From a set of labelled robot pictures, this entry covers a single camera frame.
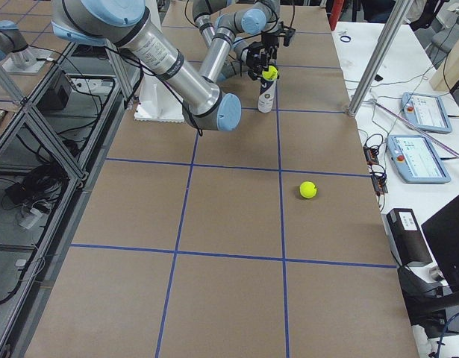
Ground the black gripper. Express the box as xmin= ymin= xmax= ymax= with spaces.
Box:
xmin=246 ymin=52 xmax=269 ymax=81
xmin=261 ymin=31 xmax=279 ymax=68

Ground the yellow Wilson tennis ball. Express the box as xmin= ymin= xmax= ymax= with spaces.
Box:
xmin=262 ymin=65 xmax=278 ymax=81

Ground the white tennis ball can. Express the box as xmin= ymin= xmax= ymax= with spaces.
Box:
xmin=257 ymin=77 xmax=278 ymax=113

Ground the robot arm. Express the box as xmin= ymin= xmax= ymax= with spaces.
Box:
xmin=193 ymin=1 xmax=272 ymax=83
xmin=51 ymin=1 xmax=280 ymax=131

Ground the yellow Roland Garros tennis ball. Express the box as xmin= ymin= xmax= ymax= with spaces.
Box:
xmin=299 ymin=181 xmax=318 ymax=199

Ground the far blue teach pendant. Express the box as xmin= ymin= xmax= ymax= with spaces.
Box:
xmin=402 ymin=92 xmax=452 ymax=134

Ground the blue teach pendant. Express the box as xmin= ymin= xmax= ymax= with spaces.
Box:
xmin=402 ymin=92 xmax=452 ymax=134
xmin=387 ymin=135 xmax=451 ymax=184

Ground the orange circuit board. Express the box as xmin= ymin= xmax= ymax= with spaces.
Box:
xmin=363 ymin=145 xmax=388 ymax=196

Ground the near blue teach pendant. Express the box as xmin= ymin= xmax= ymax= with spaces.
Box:
xmin=387 ymin=135 xmax=451 ymax=184

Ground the black box with label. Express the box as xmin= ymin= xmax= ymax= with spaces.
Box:
xmin=385 ymin=208 xmax=432 ymax=267

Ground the black computer monitor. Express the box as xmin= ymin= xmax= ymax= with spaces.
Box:
xmin=422 ymin=195 xmax=459 ymax=290

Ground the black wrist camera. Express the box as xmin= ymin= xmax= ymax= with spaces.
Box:
xmin=279 ymin=23 xmax=296 ymax=47
xmin=247 ymin=42 xmax=264 ymax=57

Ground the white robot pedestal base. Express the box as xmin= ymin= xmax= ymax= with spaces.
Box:
xmin=134 ymin=75 xmax=184 ymax=123

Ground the aluminium frame post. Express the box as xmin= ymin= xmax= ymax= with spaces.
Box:
xmin=347 ymin=0 xmax=413 ymax=117

